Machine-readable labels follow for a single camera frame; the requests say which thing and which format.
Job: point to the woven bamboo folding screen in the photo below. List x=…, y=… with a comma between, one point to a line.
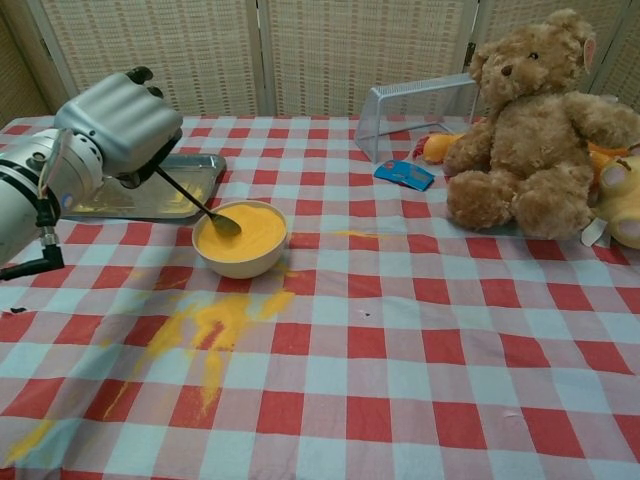
x=300, y=50

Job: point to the yellow powder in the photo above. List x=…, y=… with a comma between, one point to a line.
x=225, y=315

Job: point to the silver black robot left hand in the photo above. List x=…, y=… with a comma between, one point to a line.
x=120, y=120

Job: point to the red white checkered tablecloth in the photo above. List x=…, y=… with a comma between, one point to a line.
x=400, y=375

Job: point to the silver mesh metal rack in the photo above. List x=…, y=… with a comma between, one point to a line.
x=400, y=90

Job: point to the blue card package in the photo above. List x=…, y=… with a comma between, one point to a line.
x=400, y=172

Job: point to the dark metal spoon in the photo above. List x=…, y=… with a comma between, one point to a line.
x=227, y=227

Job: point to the yellow plush toy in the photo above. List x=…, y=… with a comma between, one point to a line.
x=625, y=210

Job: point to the cream ceramic bowl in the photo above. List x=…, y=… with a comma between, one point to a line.
x=240, y=269

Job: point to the stainless steel rectangular tray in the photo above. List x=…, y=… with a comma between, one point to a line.
x=165, y=205

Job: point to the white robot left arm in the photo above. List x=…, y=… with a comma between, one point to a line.
x=20, y=200

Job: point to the brown teddy bear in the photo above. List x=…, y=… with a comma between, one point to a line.
x=535, y=140

